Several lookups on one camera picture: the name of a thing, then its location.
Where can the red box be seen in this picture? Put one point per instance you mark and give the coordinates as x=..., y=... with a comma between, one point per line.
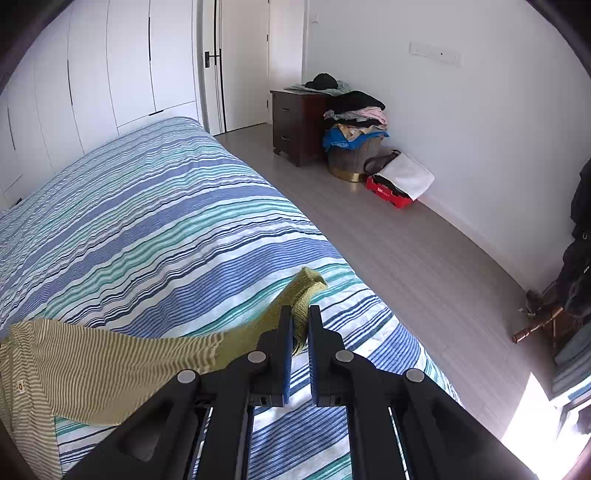
x=385, y=191

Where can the brown laundry basket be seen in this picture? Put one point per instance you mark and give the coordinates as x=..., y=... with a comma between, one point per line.
x=351, y=159

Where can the white wall socket panel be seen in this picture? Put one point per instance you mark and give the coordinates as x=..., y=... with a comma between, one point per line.
x=434, y=53

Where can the blue cloth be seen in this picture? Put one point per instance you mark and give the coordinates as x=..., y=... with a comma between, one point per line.
x=334, y=138

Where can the white bag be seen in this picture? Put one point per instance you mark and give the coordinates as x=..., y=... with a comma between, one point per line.
x=408, y=177

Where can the wooden coat stand base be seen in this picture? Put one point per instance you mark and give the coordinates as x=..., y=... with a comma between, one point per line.
x=538, y=326

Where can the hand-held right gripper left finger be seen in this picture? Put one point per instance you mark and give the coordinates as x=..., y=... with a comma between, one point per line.
x=287, y=369

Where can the dark wooden nightstand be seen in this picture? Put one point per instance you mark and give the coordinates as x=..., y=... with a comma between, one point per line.
x=295, y=124

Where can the grey-green cloth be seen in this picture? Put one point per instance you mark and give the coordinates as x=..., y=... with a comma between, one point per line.
x=339, y=88

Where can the white door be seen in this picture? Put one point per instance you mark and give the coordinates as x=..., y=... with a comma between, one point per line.
x=244, y=69

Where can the blue striped bed cover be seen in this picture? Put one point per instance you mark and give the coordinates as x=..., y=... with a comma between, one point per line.
x=161, y=230

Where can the black garment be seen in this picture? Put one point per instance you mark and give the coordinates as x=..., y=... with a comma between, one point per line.
x=362, y=100

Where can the brown handbag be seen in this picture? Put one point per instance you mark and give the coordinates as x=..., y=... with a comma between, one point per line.
x=375, y=161

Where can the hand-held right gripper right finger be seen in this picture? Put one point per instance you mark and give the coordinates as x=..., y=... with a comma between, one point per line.
x=315, y=369

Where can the dark hanging coat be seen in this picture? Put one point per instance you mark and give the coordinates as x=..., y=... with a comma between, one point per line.
x=579, y=240

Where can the white wardrobe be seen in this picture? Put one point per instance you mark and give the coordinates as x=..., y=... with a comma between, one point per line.
x=92, y=69

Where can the blue striped cushion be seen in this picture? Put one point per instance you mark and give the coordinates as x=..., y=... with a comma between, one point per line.
x=572, y=364

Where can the green striped knit top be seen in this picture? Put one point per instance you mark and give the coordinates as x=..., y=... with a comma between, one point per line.
x=115, y=360

